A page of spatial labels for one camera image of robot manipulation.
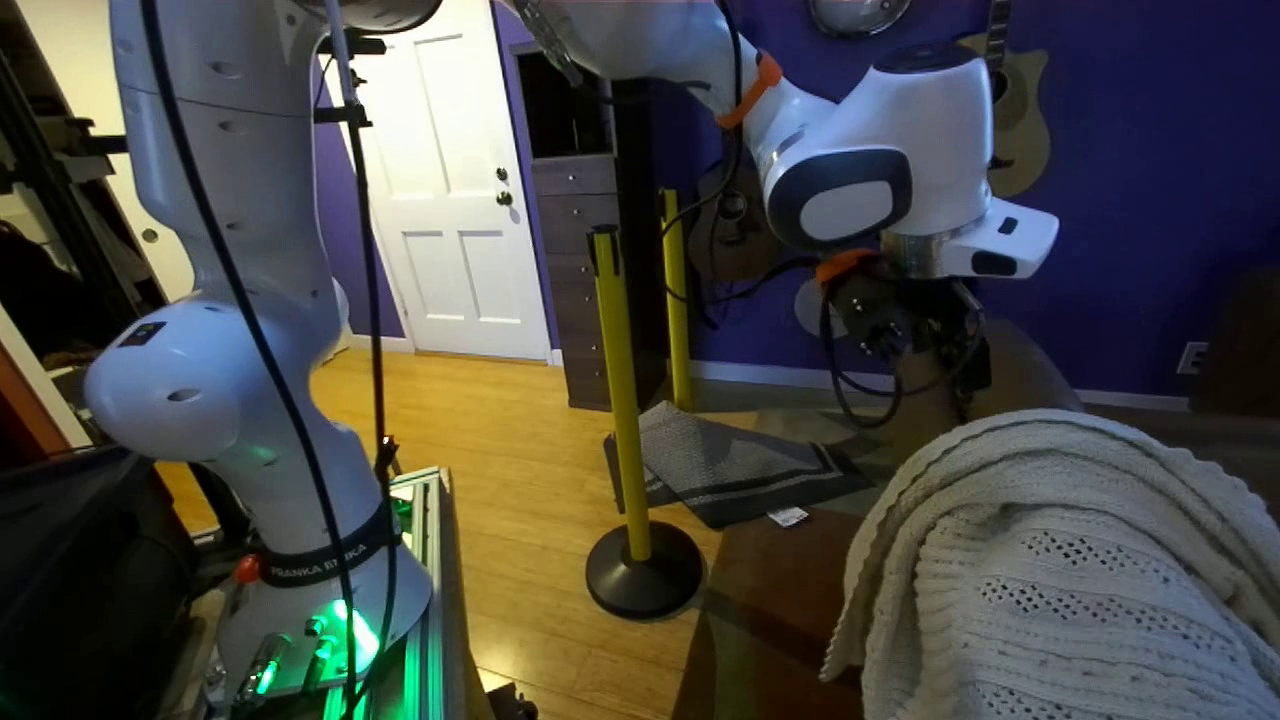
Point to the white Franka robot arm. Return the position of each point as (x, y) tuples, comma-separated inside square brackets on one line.
[(226, 373)]

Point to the black metal shelf bracket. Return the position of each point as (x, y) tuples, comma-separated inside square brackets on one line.
[(95, 138)]

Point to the white wall outlet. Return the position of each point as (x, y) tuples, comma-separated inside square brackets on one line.
[(1195, 357)]

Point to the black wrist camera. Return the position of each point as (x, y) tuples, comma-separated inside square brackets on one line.
[(865, 322)]

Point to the round silver wall ornament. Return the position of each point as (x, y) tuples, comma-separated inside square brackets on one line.
[(863, 15)]

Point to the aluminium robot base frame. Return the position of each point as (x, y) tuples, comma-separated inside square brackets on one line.
[(430, 585)]

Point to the white panel door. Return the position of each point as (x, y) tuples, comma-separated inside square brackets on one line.
[(445, 201)]

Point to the dark wooden cabinet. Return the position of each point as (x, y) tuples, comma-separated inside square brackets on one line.
[(577, 264)]

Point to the gray floor mat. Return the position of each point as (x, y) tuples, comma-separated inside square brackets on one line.
[(721, 466)]

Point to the brown sofa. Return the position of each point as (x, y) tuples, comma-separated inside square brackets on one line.
[(772, 626)]

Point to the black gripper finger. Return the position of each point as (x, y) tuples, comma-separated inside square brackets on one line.
[(977, 366), (945, 391)]

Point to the small white card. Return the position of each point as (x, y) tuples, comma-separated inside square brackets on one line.
[(789, 517)]

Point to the black fabric bag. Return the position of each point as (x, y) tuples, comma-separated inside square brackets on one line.
[(83, 585)]

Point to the dark wood guitar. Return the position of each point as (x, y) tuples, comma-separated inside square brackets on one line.
[(743, 243)]

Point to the white knitted blanket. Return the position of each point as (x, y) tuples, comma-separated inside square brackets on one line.
[(1064, 585)]

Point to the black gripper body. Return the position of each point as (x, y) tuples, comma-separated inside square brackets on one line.
[(923, 322)]

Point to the yellow stanchion post black base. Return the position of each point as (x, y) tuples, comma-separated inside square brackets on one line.
[(639, 492)]

